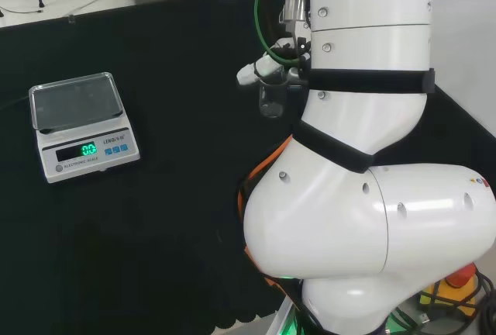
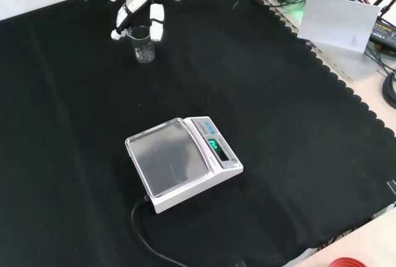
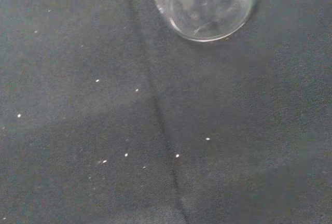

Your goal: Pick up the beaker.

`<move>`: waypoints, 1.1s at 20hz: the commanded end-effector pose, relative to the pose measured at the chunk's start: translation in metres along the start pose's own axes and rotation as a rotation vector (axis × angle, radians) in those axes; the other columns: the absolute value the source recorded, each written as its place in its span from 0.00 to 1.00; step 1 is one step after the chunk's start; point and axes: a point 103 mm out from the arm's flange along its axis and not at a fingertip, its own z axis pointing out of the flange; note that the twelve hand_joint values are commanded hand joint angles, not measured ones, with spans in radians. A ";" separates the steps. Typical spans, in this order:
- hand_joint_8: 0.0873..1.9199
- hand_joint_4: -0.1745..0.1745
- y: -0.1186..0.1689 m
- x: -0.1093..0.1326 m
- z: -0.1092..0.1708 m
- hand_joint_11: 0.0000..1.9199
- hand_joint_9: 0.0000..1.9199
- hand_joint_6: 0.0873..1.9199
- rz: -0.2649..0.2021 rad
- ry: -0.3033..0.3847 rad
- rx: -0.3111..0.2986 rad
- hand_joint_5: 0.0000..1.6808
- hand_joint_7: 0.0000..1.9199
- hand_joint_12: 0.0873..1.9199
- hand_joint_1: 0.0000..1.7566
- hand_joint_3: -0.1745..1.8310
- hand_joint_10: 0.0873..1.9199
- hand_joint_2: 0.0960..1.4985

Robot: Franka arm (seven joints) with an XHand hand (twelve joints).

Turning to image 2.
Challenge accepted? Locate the black power adapter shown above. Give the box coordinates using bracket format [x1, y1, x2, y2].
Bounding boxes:
[369, 22, 396, 50]

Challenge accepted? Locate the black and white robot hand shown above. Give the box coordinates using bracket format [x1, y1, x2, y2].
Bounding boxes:
[110, 0, 187, 43]

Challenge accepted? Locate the clear glass beaker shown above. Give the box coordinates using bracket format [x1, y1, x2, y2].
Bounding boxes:
[127, 25, 156, 64]

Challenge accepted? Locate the pale board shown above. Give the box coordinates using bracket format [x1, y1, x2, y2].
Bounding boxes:
[296, 0, 381, 54]

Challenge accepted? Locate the black bench cloth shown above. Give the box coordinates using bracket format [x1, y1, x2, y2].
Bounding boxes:
[0, 0, 396, 267]

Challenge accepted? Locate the thick black ribbed cable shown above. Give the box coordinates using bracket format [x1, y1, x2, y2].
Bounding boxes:
[381, 71, 396, 109]

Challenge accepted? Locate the grey metal base plate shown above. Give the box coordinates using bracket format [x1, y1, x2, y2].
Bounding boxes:
[262, 0, 396, 82]

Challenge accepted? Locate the white electronic balance steel pan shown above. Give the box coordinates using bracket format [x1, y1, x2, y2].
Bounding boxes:
[124, 115, 244, 214]

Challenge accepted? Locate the black balance power cable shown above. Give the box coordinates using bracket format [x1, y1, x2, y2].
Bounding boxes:
[131, 197, 215, 267]

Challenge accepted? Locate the red ring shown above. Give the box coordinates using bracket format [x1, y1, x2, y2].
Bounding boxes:
[321, 256, 372, 267]

